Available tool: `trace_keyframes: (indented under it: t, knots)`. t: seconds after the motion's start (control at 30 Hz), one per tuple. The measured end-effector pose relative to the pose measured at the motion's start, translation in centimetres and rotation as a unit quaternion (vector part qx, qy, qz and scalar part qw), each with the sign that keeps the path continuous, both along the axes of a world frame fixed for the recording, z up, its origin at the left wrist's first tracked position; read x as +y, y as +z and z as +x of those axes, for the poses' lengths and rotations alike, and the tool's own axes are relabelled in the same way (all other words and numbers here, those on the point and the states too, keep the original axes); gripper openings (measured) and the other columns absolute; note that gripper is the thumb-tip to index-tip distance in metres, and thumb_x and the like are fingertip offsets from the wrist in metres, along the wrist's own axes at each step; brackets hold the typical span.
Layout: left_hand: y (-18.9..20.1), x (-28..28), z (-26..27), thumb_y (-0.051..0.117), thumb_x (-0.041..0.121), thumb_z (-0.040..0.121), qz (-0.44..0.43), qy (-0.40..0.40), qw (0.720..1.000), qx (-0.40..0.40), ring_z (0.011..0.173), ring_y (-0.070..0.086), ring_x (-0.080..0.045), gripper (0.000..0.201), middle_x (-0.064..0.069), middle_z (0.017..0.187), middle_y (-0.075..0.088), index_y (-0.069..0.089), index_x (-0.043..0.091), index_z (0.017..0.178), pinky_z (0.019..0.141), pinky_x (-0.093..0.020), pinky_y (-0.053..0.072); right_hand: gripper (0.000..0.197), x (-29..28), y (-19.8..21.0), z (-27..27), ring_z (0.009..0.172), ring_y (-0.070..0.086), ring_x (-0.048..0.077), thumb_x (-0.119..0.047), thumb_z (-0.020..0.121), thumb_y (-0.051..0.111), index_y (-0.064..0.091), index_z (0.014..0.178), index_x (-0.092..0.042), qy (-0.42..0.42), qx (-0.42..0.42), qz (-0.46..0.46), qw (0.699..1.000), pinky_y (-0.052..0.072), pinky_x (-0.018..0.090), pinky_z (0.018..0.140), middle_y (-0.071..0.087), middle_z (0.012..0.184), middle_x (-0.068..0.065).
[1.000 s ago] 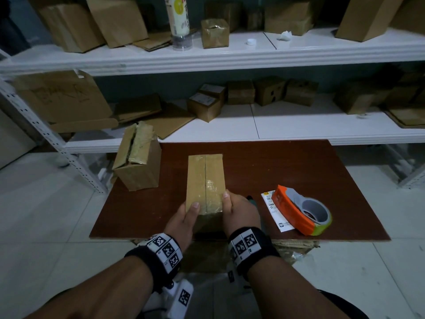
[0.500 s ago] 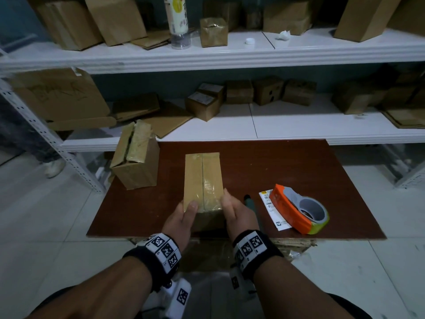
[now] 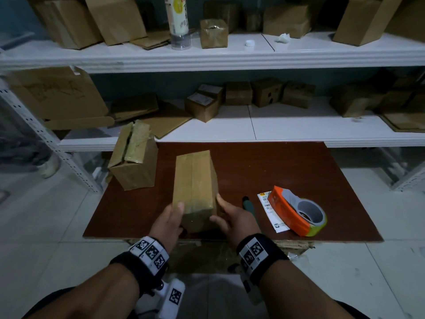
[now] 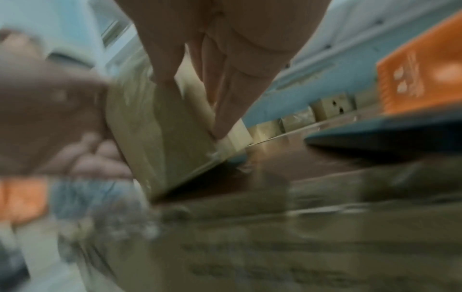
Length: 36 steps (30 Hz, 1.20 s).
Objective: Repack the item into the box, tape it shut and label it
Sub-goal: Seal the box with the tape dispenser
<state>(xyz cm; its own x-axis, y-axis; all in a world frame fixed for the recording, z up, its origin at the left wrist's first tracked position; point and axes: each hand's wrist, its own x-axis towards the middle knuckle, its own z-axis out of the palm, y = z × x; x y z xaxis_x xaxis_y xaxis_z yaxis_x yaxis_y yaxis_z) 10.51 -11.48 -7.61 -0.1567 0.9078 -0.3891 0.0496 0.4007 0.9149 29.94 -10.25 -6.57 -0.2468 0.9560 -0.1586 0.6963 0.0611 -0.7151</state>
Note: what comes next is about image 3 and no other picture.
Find plastic bottle with white label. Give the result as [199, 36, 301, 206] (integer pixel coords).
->
[164, 0, 192, 51]

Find folded flat cardboard carton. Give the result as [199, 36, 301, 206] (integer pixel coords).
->
[109, 93, 159, 123]

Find plastic wrapped cardboard base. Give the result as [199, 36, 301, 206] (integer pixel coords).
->
[126, 239, 314, 273]

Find person's right forearm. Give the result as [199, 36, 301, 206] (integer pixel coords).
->
[259, 261, 354, 319]

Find cardboard box with cutout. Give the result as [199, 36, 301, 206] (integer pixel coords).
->
[172, 150, 219, 233]

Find white metal storage rack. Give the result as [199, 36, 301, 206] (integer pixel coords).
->
[390, 162, 425, 192]
[0, 29, 425, 193]

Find dark green utility knife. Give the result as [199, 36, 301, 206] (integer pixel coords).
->
[242, 195, 263, 230]

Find person's left hand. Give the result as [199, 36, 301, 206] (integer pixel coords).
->
[148, 202, 185, 255]

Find reddish brown wooden board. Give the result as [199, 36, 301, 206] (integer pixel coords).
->
[83, 142, 384, 243]

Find pale blue poster panel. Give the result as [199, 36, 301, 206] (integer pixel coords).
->
[0, 0, 35, 57]

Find black shorts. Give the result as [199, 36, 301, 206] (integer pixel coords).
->
[21, 287, 369, 319]

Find person's right hand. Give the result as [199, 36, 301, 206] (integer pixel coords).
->
[209, 193, 261, 249]

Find large flat cardboard sheet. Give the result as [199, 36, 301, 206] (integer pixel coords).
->
[5, 66, 115, 131]

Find small folded cardboard piece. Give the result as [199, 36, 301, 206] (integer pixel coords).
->
[130, 29, 172, 50]

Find person's left forearm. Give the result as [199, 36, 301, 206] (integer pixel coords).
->
[25, 264, 140, 319]

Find orange tape dispenser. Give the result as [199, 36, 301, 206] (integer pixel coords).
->
[267, 186, 328, 237]

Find white shipping label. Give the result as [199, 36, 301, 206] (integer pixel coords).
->
[257, 191, 290, 233]

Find taped cardboard parcel box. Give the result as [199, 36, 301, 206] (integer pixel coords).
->
[108, 120, 159, 191]

